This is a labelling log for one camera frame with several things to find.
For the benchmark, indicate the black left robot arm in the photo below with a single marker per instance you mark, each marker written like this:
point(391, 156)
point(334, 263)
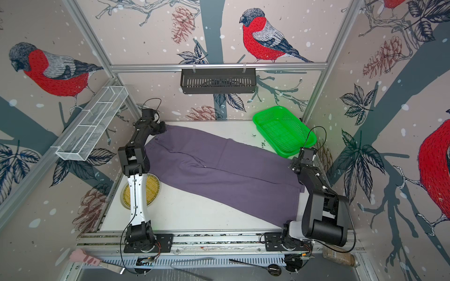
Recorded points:
point(139, 236)

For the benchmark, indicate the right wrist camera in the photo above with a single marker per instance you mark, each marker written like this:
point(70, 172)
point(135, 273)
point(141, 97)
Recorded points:
point(307, 156)

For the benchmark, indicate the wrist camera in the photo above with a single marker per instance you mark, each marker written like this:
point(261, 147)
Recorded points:
point(150, 115)
point(307, 156)

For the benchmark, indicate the purple trousers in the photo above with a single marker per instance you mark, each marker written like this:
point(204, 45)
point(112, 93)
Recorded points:
point(247, 178)

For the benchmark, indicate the yellow round woven mat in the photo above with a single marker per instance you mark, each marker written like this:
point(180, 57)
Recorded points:
point(153, 187)

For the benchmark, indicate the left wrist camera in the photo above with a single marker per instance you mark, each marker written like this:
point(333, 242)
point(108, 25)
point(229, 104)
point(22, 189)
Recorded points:
point(150, 115)

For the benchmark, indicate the white mesh wall shelf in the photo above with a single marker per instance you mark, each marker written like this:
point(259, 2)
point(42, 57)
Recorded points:
point(95, 120)

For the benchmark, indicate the horizontal aluminium frame bar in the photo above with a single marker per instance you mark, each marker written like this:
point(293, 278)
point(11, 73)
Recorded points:
point(150, 68)

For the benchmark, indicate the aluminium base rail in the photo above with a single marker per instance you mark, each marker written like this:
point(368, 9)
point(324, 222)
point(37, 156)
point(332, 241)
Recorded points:
point(198, 249)

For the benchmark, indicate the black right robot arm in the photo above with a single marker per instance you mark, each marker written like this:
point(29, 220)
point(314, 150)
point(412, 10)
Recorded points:
point(326, 216)

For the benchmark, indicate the green plastic basket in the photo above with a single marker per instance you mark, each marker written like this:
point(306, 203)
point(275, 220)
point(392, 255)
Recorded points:
point(284, 132)

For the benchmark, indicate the black spoon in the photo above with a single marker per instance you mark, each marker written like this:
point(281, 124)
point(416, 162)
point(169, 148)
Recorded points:
point(272, 269)

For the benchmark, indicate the black hanging wire basket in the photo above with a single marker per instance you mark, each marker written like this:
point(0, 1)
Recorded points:
point(218, 81)

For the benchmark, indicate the pink handled spatula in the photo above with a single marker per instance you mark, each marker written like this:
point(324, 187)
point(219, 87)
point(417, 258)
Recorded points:
point(80, 255)

